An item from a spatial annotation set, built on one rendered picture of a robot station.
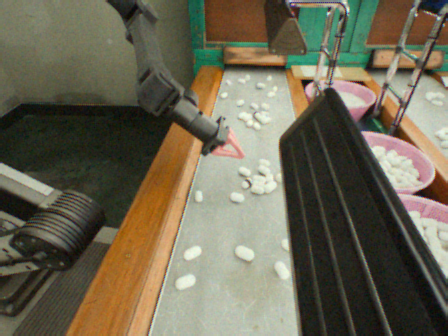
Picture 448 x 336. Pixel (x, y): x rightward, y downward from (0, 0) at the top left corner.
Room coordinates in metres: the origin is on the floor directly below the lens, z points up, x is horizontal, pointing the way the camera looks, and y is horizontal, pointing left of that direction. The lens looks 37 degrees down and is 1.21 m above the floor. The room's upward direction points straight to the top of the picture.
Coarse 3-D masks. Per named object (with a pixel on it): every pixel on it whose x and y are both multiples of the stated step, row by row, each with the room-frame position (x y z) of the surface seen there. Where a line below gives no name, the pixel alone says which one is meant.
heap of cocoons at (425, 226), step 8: (416, 216) 0.42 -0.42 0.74; (416, 224) 0.40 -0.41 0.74; (424, 224) 0.40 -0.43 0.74; (432, 224) 0.40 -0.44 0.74; (440, 224) 0.40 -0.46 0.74; (424, 232) 0.38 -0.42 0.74; (432, 232) 0.38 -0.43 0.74; (440, 232) 0.39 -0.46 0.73; (432, 240) 0.36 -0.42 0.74; (440, 240) 0.37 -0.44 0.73; (432, 248) 0.34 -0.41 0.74; (440, 248) 0.34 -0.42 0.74; (440, 256) 0.32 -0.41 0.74; (440, 264) 0.31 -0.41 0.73
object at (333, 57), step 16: (288, 0) 0.81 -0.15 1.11; (304, 0) 0.81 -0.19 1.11; (320, 0) 0.80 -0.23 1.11; (336, 0) 0.80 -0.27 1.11; (336, 32) 0.81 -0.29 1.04; (320, 48) 0.96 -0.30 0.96; (336, 48) 0.80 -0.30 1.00; (320, 64) 0.95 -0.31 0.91; (336, 64) 0.80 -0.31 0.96; (320, 80) 0.95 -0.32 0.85
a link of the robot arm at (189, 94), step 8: (160, 72) 0.56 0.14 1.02; (168, 80) 0.55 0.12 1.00; (176, 88) 0.55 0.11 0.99; (184, 88) 0.66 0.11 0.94; (176, 96) 0.60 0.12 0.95; (184, 96) 0.60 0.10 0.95; (192, 96) 0.62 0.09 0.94; (168, 104) 0.54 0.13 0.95; (152, 112) 0.54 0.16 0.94; (160, 112) 0.54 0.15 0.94
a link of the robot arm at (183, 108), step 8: (176, 104) 0.54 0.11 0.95; (184, 104) 0.55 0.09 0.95; (192, 104) 0.57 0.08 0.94; (168, 112) 0.55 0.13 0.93; (176, 112) 0.53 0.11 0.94; (184, 112) 0.54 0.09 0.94; (192, 112) 0.54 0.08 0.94; (176, 120) 0.53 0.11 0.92; (184, 120) 0.53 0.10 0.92; (192, 120) 0.53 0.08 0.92; (184, 128) 0.54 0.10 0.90
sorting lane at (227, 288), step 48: (240, 96) 1.08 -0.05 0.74; (288, 96) 1.07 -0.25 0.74; (240, 144) 0.71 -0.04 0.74; (192, 192) 0.50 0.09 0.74; (240, 192) 0.50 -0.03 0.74; (192, 240) 0.36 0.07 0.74; (240, 240) 0.35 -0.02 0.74; (192, 288) 0.25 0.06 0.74; (240, 288) 0.25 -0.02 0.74; (288, 288) 0.25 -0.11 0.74
